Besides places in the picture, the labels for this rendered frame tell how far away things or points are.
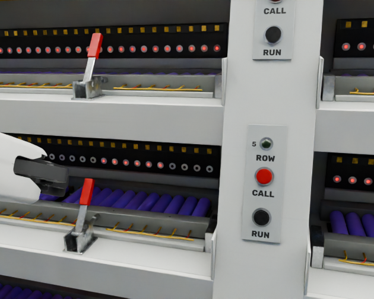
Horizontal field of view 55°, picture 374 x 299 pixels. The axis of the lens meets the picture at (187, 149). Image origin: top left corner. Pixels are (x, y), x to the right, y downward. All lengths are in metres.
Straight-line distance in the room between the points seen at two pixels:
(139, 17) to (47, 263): 0.42
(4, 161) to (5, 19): 0.56
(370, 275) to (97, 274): 0.31
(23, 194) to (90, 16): 0.47
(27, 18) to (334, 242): 0.66
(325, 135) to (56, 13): 0.55
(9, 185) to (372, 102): 0.37
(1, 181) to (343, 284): 0.35
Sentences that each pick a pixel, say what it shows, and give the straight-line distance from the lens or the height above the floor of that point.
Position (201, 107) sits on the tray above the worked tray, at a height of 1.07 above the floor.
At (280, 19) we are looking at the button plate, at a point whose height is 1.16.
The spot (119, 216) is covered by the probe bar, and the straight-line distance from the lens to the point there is 0.51.
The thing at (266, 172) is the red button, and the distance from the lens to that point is 0.38.
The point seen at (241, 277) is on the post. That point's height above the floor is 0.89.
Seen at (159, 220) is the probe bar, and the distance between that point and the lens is 0.49.
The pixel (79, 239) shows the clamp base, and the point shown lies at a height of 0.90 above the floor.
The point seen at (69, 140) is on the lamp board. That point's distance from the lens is 0.66.
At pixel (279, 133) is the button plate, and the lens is 0.39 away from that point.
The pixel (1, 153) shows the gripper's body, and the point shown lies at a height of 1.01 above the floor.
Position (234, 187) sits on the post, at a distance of 0.39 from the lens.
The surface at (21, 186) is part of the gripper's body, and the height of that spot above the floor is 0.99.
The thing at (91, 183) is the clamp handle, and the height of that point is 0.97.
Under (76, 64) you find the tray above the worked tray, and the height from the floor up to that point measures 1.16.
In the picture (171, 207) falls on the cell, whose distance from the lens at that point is 0.53.
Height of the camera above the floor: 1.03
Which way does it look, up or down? 1 degrees down
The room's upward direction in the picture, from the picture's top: 3 degrees clockwise
